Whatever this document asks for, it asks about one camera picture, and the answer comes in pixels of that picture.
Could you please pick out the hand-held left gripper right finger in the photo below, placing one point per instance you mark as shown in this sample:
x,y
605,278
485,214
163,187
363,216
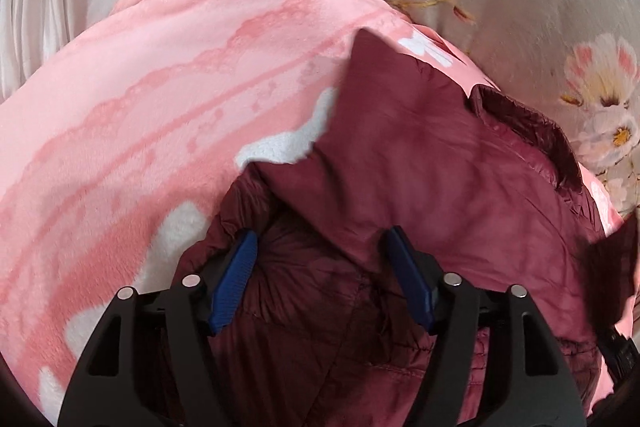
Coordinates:
x,y
410,272

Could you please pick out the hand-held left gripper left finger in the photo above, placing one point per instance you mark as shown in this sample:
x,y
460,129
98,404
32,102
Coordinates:
x,y
234,274

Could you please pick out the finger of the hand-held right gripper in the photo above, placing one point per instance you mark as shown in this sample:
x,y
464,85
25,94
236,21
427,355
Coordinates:
x,y
616,349

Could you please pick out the maroon puffer jacket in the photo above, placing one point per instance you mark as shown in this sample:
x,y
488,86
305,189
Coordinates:
x,y
400,167

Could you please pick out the pink bow-print fleece blanket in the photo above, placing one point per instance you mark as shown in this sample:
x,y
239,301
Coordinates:
x,y
150,107

